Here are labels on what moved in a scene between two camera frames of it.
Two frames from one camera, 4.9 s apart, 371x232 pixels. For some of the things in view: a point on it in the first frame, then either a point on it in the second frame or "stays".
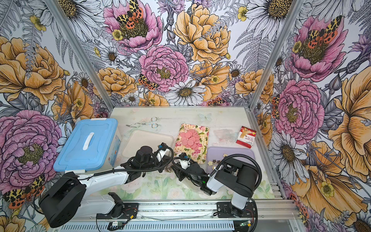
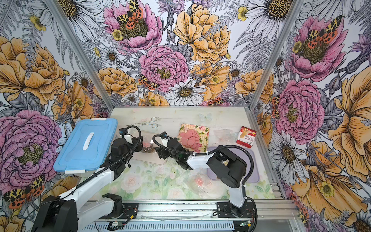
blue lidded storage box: (94, 144) stays
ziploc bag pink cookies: (224, 136) stays
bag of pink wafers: (168, 168) → (147, 146)
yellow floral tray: (192, 139) stays
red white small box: (246, 137) stays
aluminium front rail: (265, 211) stays
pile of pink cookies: (191, 138) stays
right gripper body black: (182, 176) → (167, 153)
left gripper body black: (153, 162) → (137, 148)
